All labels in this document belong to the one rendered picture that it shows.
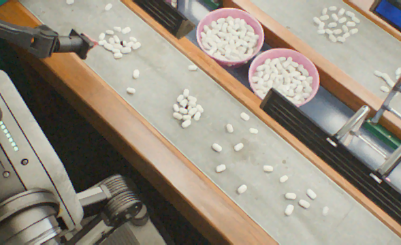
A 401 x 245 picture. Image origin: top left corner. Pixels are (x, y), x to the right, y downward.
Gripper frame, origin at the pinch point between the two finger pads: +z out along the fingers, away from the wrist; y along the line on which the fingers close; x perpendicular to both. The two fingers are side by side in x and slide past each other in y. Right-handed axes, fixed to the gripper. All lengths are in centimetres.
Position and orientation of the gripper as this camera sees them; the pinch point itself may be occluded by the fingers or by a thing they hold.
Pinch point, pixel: (95, 43)
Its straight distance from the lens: 199.1
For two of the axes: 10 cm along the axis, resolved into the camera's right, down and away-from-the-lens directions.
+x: -4.8, 7.6, 4.4
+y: -6.9, -6.4, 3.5
